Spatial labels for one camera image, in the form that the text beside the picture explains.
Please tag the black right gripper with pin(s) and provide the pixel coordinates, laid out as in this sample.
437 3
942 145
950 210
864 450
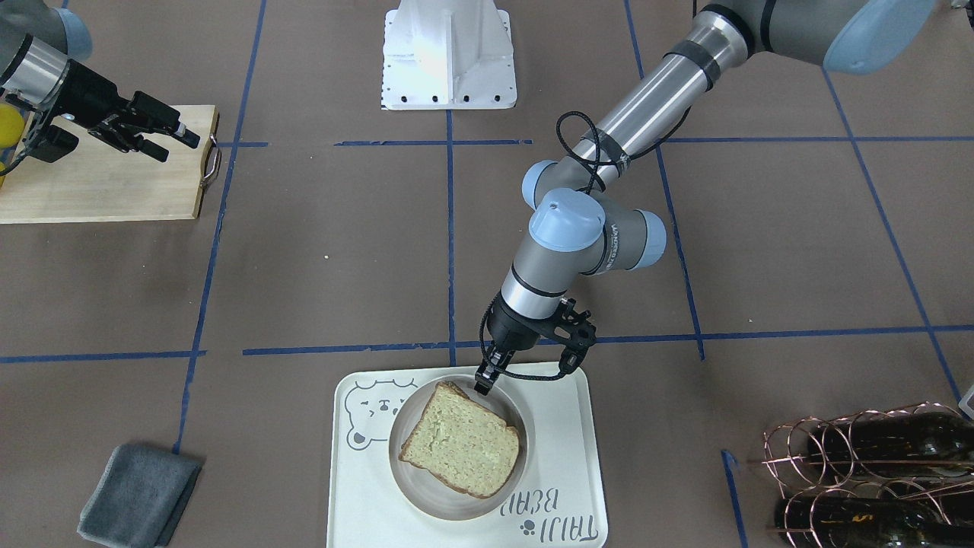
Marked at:
78 90

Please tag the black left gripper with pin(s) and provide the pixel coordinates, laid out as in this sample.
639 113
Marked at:
507 329

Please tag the bread slice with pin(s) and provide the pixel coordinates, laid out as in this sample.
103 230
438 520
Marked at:
464 445

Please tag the white plate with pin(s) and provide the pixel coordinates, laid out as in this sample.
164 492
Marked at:
422 489

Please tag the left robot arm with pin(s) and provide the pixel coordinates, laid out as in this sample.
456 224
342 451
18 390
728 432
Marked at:
577 230

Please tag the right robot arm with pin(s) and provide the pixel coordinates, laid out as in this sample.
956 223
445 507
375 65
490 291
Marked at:
43 50

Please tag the cream bear tray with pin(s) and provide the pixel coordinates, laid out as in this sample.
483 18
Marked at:
559 503

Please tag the wooden cutting board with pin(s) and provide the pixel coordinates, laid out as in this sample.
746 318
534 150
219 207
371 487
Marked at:
96 183

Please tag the yellow lemon half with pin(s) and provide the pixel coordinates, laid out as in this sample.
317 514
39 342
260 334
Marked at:
11 126

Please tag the green wine bottle front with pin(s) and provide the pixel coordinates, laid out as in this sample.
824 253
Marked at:
842 521

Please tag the green wine bottle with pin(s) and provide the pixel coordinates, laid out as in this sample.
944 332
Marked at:
842 521
924 444

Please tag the grey folded cloth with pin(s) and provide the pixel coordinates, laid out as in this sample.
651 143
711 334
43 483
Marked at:
140 499

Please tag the green wine bottle middle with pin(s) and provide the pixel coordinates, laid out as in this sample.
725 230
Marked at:
924 444

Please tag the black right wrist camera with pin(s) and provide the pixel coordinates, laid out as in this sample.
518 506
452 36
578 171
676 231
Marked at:
49 143

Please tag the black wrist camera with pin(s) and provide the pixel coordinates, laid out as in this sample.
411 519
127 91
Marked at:
573 331
49 143

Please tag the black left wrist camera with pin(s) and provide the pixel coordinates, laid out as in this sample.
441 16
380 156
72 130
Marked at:
573 331

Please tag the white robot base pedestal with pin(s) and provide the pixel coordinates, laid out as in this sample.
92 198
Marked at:
448 55

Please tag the copper wire bottle rack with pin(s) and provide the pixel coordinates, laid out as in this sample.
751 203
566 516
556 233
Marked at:
877 478

